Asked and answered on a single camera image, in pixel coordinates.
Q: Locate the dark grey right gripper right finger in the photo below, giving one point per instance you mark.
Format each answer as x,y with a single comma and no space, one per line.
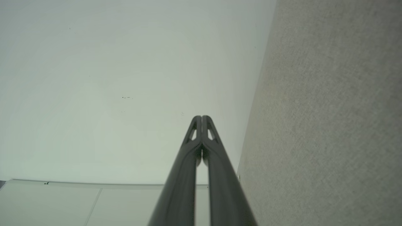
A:
223,182

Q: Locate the grey fabric sofa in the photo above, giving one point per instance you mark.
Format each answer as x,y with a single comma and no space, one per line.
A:
329,110

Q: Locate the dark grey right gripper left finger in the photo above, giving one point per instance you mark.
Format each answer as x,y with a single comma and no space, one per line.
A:
182,175

